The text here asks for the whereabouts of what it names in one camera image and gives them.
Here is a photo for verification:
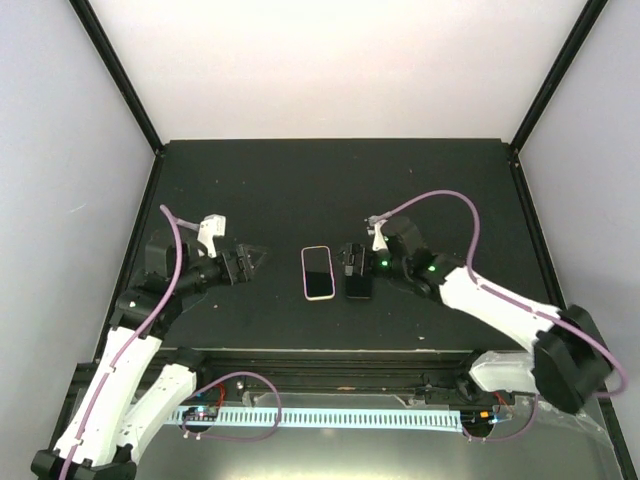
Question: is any beige phone case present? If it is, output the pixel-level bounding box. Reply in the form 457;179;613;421
299;244;337;302

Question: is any black phone case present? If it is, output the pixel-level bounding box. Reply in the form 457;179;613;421
344;275;373;300

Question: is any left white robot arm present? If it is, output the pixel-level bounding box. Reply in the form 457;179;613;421
31;232;267;479

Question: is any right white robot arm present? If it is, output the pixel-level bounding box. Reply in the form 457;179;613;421
338;217;614;415

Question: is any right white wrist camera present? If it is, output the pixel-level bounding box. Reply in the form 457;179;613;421
366;216;388;252

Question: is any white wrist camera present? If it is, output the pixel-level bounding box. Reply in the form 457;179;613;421
366;216;388;252
197;214;226;258

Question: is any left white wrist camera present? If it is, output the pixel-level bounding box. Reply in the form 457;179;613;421
197;214;226;258

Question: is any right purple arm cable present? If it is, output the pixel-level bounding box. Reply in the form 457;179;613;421
365;188;630;398

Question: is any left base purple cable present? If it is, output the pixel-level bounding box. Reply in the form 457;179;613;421
179;370;283;443

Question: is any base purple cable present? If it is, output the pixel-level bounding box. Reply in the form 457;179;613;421
462;392;540;445
179;370;283;443

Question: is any black aluminium front rail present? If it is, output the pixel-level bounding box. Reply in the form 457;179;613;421
74;349;606;406

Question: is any white slotted cable duct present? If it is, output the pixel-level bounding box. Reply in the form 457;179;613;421
165;406;463;433

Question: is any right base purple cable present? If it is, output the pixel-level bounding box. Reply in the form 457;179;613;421
462;392;540;445

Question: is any left black frame post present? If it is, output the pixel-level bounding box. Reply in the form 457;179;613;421
69;0;164;155

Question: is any black frame post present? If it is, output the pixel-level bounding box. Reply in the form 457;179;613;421
69;0;164;155
510;0;608;154

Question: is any right black frame post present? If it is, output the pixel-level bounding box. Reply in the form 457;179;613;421
510;0;608;154

